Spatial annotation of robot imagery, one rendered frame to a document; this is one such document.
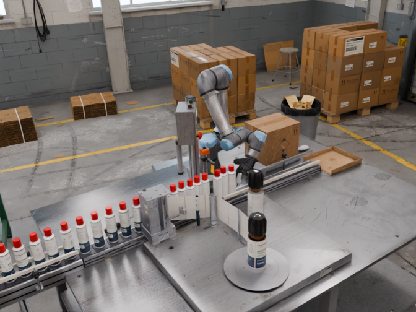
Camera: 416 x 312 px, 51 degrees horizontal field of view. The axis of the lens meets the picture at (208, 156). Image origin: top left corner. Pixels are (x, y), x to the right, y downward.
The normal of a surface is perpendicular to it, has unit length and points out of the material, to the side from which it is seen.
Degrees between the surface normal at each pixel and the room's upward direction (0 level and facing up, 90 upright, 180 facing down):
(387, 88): 86
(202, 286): 0
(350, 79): 87
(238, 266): 0
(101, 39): 90
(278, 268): 0
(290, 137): 90
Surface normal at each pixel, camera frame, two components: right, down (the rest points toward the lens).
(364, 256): -0.04, -0.90
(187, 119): -0.03, 0.44
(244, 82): 0.39, 0.40
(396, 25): -0.92, 0.20
